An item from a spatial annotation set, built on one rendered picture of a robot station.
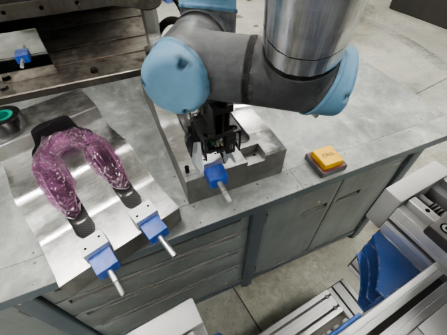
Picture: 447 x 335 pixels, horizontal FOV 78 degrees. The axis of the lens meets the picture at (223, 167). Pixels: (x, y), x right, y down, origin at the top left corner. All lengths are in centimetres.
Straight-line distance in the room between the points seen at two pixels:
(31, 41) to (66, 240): 83
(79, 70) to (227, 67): 106
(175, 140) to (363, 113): 63
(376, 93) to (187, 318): 98
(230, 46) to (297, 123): 64
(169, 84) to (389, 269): 46
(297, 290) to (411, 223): 99
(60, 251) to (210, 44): 49
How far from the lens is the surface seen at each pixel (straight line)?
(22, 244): 77
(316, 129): 92
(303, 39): 23
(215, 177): 60
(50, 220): 69
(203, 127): 50
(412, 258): 60
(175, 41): 31
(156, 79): 31
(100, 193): 68
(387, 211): 57
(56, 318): 100
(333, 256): 160
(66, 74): 131
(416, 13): 452
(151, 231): 59
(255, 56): 30
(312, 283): 151
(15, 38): 129
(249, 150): 70
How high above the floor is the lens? 137
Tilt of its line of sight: 49 degrees down
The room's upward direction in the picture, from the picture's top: straight up
